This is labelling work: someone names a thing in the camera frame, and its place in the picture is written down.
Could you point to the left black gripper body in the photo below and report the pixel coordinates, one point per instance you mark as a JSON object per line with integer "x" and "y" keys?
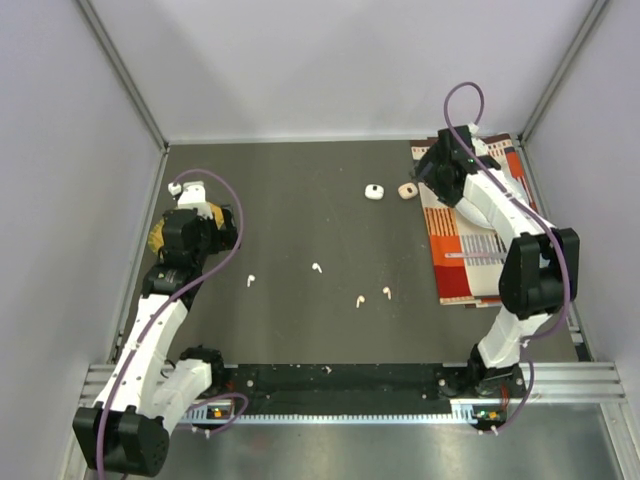
{"x": 212, "y": 239}

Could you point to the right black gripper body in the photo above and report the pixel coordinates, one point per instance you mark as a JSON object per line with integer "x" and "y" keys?
{"x": 435, "y": 177}

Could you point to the pink earbud charging case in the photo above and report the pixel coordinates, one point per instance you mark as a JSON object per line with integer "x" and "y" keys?
{"x": 407, "y": 191}

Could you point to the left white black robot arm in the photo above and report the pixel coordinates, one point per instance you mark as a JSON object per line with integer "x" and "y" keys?
{"x": 128, "y": 427}

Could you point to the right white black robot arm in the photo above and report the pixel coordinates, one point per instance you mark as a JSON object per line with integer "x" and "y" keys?
{"x": 539, "y": 276}

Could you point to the white earbud charging case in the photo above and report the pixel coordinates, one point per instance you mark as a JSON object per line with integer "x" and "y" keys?
{"x": 374, "y": 192}

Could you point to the yellow woven mat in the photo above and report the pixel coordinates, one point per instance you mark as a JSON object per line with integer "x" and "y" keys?
{"x": 155, "y": 239}

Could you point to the white paper plate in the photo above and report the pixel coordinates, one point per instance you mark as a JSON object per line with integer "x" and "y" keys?
{"x": 472, "y": 214}

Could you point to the patterned orange placemat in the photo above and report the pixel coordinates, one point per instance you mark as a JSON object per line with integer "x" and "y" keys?
{"x": 469, "y": 282}

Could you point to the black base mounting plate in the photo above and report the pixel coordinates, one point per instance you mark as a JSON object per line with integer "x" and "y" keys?
{"x": 338, "y": 388}

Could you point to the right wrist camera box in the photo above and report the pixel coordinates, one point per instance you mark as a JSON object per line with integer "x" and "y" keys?
{"x": 477, "y": 137}

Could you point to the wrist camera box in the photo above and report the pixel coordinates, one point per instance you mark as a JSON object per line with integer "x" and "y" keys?
{"x": 477, "y": 137}
{"x": 191, "y": 196}

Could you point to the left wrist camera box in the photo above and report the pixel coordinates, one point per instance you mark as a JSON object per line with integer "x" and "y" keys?
{"x": 191, "y": 196}

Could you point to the pink handled fork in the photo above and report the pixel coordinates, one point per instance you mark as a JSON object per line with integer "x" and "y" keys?
{"x": 469, "y": 255}

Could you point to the grey slotted cable duct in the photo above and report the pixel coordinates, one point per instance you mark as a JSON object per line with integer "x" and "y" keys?
{"x": 458, "y": 414}

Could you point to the aluminium front rail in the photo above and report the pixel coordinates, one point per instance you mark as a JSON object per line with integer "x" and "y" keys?
{"x": 559, "y": 383}

